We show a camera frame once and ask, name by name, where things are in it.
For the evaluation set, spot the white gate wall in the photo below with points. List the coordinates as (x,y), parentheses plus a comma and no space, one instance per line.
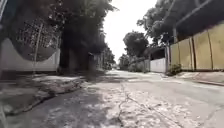
(157,65)

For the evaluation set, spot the concrete sidewalk strip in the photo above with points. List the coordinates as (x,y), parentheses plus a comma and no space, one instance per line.
(203,77)

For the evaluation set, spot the grey cracked concrete road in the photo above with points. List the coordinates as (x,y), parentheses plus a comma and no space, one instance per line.
(143,100)

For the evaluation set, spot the building with dark roof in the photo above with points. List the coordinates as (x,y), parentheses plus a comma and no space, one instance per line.
(200,16)

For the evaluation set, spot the thin pale pole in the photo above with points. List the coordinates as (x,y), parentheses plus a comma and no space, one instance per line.
(36,46)

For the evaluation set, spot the small green bush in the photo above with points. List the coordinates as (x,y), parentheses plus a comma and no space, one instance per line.
(174,69)

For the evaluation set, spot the yellow panel wall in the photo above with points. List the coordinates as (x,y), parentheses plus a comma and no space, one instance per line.
(203,50)

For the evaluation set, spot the large dark tree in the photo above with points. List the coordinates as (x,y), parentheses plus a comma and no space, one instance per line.
(80,33)

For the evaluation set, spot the white low wall with fence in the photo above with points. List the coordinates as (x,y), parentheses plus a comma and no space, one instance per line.
(20,56)

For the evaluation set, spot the tall leafy tree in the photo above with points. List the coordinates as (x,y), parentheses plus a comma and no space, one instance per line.
(163,20)

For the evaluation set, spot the round dark tree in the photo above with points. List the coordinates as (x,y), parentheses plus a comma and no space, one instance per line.
(135,43)

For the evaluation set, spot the broken concrete rubble verge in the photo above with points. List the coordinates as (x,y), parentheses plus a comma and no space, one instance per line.
(36,88)

